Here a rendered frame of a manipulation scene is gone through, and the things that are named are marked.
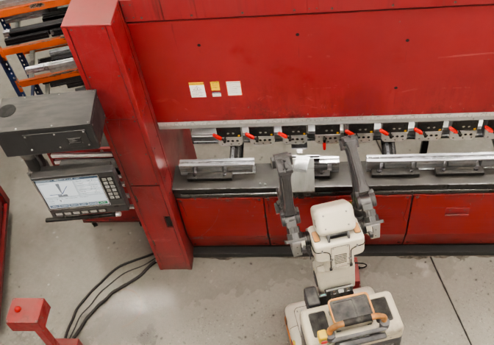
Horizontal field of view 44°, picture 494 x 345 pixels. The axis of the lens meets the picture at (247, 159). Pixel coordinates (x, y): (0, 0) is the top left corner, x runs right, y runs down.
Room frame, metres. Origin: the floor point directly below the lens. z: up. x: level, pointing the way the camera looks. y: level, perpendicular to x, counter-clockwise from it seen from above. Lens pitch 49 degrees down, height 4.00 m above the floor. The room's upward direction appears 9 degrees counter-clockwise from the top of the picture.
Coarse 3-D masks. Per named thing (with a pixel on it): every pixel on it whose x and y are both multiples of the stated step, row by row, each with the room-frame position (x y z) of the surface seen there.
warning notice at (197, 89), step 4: (192, 84) 2.58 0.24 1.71; (196, 84) 2.58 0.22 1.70; (200, 84) 2.58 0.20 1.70; (192, 88) 2.59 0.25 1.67; (196, 88) 2.58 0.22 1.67; (200, 88) 2.58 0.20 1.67; (192, 92) 2.59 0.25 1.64; (196, 92) 2.58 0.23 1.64; (200, 92) 2.58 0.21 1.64; (204, 92) 2.57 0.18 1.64; (192, 96) 2.59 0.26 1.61; (196, 96) 2.58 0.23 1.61; (200, 96) 2.58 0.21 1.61; (204, 96) 2.58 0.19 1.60
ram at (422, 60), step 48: (144, 48) 2.62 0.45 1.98; (192, 48) 2.58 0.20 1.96; (240, 48) 2.53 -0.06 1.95; (288, 48) 2.49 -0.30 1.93; (336, 48) 2.45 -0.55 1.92; (384, 48) 2.41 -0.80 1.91; (432, 48) 2.37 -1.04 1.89; (480, 48) 2.33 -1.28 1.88; (240, 96) 2.54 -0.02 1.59; (288, 96) 2.50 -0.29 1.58; (336, 96) 2.45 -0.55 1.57; (384, 96) 2.41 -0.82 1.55; (432, 96) 2.36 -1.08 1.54; (480, 96) 2.32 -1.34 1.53
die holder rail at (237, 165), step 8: (184, 160) 2.67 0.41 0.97; (192, 160) 2.66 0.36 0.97; (200, 160) 2.65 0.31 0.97; (208, 160) 2.64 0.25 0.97; (216, 160) 2.63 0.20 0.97; (224, 160) 2.62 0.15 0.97; (232, 160) 2.61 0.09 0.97; (240, 160) 2.60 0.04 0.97; (248, 160) 2.59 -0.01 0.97; (184, 168) 2.63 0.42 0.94; (192, 168) 2.62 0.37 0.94; (200, 168) 2.61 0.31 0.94; (208, 168) 2.60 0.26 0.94; (216, 168) 2.59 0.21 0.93; (224, 168) 2.62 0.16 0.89; (232, 168) 2.58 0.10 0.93; (240, 168) 2.57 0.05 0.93; (248, 168) 2.56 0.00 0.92
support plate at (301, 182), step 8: (312, 160) 2.48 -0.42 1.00; (312, 168) 2.41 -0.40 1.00; (296, 176) 2.38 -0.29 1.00; (304, 176) 2.37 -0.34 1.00; (312, 176) 2.36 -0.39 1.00; (296, 184) 2.31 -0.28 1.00; (304, 184) 2.30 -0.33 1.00; (312, 184) 2.29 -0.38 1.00; (296, 192) 2.25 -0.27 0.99; (304, 192) 2.25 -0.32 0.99; (312, 192) 2.24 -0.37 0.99
